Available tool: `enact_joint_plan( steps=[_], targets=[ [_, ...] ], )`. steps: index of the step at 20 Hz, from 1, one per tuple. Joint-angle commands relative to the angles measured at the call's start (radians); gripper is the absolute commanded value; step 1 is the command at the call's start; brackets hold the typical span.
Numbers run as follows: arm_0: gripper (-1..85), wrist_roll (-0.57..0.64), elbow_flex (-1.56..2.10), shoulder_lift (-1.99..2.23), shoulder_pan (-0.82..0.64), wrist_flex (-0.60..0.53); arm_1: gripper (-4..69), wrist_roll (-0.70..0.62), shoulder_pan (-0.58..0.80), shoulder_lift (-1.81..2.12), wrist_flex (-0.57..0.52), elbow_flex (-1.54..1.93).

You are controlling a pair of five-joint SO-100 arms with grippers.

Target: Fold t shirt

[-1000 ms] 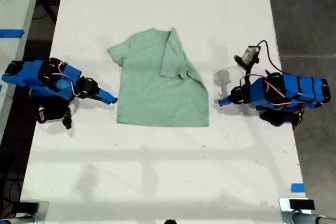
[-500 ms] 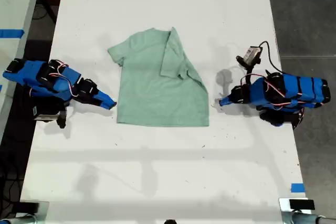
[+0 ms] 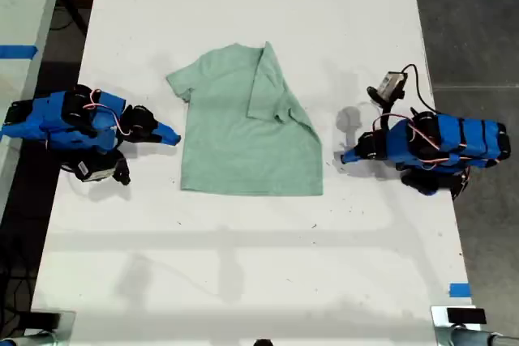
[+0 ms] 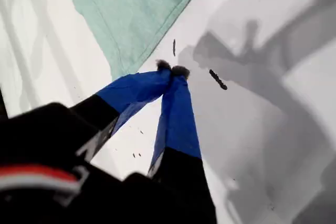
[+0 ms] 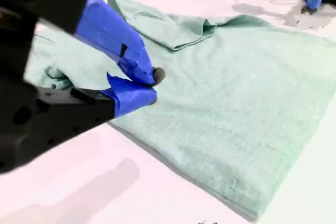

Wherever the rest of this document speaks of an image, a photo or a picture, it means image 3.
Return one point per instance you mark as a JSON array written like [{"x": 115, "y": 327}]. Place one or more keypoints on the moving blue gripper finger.
[
  {"x": 352, "y": 159},
  {"x": 164, "y": 140}
]

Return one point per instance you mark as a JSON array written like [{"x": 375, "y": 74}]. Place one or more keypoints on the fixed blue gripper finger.
[
  {"x": 353, "y": 152},
  {"x": 166, "y": 131}
]

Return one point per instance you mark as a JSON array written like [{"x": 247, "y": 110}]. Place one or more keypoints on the pale green T-shirt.
[{"x": 243, "y": 147}]

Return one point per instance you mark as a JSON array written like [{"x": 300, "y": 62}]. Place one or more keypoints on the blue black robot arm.
[
  {"x": 454, "y": 141},
  {"x": 52, "y": 119}
]

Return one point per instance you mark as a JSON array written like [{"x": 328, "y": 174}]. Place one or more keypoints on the long blue tape strip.
[{"x": 18, "y": 51}]

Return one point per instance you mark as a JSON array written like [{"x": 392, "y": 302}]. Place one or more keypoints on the white side table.
[{"x": 20, "y": 5}]

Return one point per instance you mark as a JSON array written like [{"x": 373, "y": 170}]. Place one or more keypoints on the short blue tape strip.
[{"x": 460, "y": 290}]

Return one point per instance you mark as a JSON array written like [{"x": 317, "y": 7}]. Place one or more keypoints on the white mounting plate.
[{"x": 438, "y": 315}]

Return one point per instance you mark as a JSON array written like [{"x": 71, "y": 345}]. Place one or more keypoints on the small black box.
[
  {"x": 466, "y": 316},
  {"x": 44, "y": 319}
]

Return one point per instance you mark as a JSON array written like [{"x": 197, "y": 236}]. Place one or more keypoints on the small black round object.
[{"x": 263, "y": 342}]

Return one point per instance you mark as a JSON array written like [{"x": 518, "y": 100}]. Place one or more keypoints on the grey metal pipe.
[
  {"x": 28, "y": 340},
  {"x": 474, "y": 338}
]

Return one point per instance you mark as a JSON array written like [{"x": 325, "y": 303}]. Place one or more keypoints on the camera black stalk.
[
  {"x": 121, "y": 167},
  {"x": 385, "y": 107}
]

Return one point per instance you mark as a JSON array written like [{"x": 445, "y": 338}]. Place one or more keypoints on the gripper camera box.
[
  {"x": 94, "y": 171},
  {"x": 391, "y": 84}
]

